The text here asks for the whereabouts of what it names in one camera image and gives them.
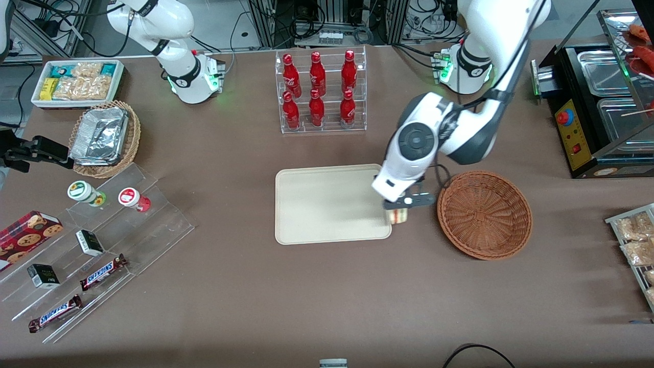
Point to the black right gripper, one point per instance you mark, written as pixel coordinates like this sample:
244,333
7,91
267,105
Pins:
37,149

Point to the triangular sandwich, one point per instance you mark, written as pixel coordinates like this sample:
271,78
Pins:
399,216

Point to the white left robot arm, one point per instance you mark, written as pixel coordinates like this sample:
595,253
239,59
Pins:
475,30

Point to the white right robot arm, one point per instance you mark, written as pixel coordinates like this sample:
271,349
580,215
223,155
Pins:
179,76

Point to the beige plastic tray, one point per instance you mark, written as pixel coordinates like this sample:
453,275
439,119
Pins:
327,204

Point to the light tan wicker basket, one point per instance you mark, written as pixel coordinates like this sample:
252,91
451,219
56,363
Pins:
134,138

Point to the brown round wicker basket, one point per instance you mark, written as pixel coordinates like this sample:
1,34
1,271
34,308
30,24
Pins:
485,214

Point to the green lid cup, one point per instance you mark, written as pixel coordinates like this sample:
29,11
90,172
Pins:
80,190

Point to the aluminium foil container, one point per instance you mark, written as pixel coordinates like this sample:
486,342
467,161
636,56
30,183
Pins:
99,135

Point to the yellow snack packet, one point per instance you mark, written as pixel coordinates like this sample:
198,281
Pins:
49,89

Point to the clear cracker bag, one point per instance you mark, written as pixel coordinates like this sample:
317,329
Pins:
66,88
87,70
94,87

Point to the red lid cup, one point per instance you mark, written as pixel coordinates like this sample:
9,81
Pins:
130,197

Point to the teal snack packet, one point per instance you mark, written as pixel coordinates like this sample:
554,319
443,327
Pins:
108,69
61,70

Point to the red cola bottle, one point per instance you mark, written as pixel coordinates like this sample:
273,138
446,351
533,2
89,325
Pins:
349,71
347,110
291,113
317,74
291,76
317,110

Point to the clear acrylic bottle rack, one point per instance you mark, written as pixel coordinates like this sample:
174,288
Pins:
329,125

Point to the red cookie box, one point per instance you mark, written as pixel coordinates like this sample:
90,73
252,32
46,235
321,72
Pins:
25,237

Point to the small black carton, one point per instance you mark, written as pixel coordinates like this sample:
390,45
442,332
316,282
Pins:
43,276
90,243

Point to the white rectangular snack bin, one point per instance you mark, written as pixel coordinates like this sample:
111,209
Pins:
118,82

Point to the clear acrylic stepped display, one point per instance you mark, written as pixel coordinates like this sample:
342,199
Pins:
153,225

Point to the snickers chocolate bar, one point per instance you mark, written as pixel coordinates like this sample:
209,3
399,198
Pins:
102,272
53,313

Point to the white power strip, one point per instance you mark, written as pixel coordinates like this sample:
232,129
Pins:
330,38

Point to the small grey device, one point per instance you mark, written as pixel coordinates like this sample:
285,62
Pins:
333,363

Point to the black food warmer machine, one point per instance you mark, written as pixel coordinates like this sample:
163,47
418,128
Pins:
564,82

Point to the steel warmer pan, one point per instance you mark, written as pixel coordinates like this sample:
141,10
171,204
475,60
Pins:
603,71
621,122

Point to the clear pastry bag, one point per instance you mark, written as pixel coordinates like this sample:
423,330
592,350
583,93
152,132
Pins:
650,276
638,253
633,227
651,295

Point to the red sausage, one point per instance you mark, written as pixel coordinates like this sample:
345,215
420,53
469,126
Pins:
645,56
641,30

